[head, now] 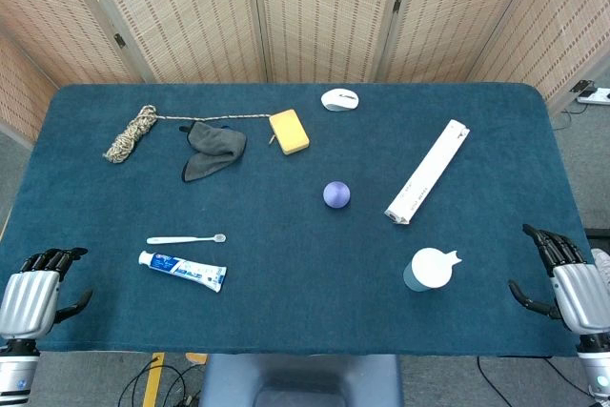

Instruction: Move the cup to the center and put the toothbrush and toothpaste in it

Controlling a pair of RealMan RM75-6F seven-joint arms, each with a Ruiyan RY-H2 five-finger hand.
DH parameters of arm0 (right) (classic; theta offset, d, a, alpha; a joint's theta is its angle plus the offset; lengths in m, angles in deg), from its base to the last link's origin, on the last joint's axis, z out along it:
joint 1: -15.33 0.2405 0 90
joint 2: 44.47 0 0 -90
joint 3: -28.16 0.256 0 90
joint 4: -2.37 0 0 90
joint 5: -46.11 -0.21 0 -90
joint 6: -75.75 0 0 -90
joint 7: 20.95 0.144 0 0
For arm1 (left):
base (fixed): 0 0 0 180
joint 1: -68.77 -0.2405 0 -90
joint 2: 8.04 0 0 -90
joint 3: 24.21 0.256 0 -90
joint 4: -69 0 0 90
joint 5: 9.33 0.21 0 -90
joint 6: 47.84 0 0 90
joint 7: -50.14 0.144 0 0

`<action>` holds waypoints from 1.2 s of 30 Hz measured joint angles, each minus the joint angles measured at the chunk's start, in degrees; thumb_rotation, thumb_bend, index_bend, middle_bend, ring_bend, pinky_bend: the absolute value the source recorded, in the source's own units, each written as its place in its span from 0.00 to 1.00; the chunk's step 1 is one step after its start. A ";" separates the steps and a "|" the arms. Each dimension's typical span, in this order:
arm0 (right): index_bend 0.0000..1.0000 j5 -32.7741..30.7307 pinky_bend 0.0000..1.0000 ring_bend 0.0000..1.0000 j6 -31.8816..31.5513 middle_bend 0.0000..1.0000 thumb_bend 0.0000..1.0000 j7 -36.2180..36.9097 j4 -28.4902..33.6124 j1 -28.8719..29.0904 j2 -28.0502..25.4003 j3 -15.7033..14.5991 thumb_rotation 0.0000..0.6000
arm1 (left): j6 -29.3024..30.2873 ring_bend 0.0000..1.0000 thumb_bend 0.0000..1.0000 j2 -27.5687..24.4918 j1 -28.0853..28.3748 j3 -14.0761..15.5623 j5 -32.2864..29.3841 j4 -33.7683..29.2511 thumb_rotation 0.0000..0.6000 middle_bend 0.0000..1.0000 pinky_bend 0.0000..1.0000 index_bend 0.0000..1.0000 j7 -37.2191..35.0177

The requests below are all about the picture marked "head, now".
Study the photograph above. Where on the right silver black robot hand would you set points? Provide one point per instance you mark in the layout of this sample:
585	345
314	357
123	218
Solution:
581	292

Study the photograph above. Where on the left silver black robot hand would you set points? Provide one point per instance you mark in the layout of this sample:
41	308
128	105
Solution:
24	297

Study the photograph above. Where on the blue white toothpaste tube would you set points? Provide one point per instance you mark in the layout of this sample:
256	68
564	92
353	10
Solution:
186	268

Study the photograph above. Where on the white toothbrush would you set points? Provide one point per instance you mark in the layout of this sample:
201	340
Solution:
181	239

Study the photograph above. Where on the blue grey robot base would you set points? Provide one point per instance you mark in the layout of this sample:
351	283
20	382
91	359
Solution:
305	380

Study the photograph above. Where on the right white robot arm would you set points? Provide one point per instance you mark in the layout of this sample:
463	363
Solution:
595	369

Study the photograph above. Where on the long white cardboard box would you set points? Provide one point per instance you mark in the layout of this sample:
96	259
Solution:
429	171

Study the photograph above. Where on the white power strip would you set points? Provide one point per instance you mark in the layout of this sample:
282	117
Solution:
595	96

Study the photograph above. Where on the grey cloth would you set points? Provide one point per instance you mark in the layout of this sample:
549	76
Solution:
214	145

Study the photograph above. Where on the purple ball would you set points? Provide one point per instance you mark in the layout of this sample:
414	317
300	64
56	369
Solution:
336	194

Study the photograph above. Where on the blue tablecloth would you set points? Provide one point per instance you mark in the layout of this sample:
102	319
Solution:
295	283

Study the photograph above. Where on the white computer mouse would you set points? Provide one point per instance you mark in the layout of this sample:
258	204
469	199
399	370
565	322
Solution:
339	100

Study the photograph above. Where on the yellow sponge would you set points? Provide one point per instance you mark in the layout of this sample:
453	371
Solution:
289	131

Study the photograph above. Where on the woven folding screen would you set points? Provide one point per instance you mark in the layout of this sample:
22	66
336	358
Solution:
324	11

